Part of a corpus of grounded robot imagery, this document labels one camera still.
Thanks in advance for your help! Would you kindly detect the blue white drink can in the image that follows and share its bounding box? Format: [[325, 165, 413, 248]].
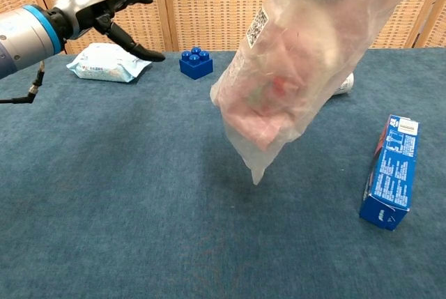
[[330, 72, 355, 97]]

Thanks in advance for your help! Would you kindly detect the light blue wet wipes pack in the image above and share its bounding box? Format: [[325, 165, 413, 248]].
[[66, 43, 153, 84]]

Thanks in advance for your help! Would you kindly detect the blue felt table cover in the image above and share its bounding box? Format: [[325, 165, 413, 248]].
[[0, 47, 446, 299]]

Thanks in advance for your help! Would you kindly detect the blue toy building brick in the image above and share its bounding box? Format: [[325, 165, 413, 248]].
[[179, 47, 214, 81]]

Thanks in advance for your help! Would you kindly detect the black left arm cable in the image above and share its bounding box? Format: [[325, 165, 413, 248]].
[[0, 60, 47, 105]]

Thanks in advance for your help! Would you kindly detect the long blue cardboard box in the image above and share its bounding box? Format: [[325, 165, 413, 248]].
[[359, 114, 421, 232]]

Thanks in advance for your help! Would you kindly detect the bamboo folding screen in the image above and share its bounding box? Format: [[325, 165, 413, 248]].
[[0, 0, 446, 56]]

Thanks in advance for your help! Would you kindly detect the translucent white zip bag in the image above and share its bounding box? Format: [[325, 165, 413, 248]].
[[209, 0, 429, 186]]

